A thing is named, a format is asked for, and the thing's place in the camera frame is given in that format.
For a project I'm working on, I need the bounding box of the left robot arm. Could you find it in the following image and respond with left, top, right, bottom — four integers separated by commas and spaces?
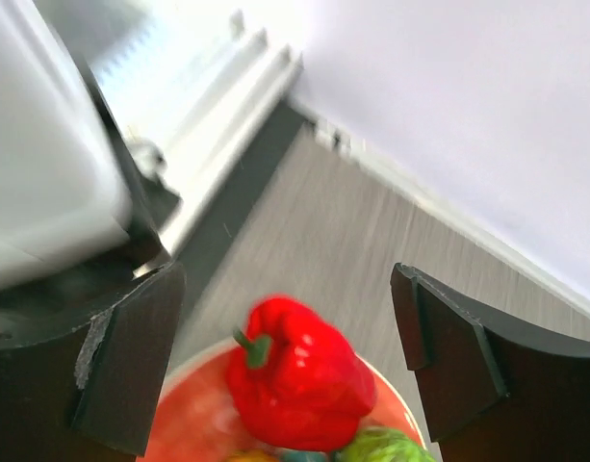
0, 1, 179, 324

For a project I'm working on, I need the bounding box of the red and teal plate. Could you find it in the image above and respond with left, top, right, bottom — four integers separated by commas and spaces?
142, 336, 425, 461

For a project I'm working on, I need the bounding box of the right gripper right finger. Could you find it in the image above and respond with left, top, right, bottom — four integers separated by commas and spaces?
391, 264, 590, 462

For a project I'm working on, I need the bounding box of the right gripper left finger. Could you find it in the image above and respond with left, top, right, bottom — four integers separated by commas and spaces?
0, 262, 186, 461

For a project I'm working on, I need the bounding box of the fake red fruit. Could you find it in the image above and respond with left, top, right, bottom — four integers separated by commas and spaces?
225, 295, 377, 452

